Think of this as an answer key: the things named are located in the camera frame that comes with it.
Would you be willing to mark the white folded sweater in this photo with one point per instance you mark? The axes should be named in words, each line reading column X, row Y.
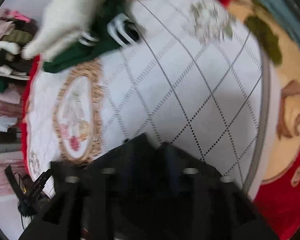
column 70, row 22

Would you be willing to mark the black leather jacket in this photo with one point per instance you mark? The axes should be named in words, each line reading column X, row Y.
column 142, row 152

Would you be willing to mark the black hanging garment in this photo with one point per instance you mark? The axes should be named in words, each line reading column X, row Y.
column 17, row 62

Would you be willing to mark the white puffer jacket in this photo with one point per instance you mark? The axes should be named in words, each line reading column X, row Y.
column 7, row 46

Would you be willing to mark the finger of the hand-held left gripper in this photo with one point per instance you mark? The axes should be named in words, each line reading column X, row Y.
column 45, row 175

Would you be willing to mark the olive puffer vest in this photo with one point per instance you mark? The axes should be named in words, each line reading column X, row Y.
column 17, row 37

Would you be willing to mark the bright pink small garment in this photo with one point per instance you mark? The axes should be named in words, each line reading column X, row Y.
column 21, row 15

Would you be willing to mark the green folded garment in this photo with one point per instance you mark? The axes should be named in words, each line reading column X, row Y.
column 97, row 42

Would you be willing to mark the pink fleece garment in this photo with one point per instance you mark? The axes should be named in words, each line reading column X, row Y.
column 0, row 27

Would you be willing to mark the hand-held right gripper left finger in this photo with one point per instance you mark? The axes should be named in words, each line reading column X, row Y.
column 100, row 192

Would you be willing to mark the red floral blanket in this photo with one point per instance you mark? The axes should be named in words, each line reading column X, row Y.
column 190, row 92

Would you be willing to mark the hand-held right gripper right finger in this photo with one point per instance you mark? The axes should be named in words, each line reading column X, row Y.
column 205, row 192

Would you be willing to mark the pale pink hanging blanket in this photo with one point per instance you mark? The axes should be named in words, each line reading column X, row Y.
column 3, row 105

